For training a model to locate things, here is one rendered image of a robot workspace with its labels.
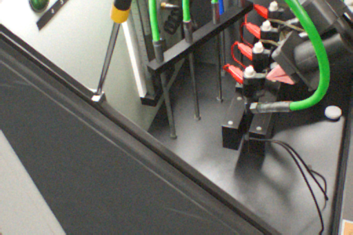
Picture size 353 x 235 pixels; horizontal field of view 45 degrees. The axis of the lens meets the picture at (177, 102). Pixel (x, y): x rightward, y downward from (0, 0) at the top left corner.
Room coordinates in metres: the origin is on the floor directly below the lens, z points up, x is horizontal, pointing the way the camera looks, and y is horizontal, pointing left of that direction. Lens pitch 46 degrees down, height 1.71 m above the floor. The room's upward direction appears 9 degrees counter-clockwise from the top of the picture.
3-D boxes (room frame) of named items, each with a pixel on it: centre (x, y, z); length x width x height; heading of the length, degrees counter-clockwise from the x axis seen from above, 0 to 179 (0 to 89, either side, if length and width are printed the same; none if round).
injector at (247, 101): (0.64, -0.17, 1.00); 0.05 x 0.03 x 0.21; 63
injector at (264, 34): (0.78, -0.24, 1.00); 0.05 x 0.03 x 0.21; 63
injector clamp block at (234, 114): (0.75, -0.21, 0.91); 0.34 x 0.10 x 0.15; 153
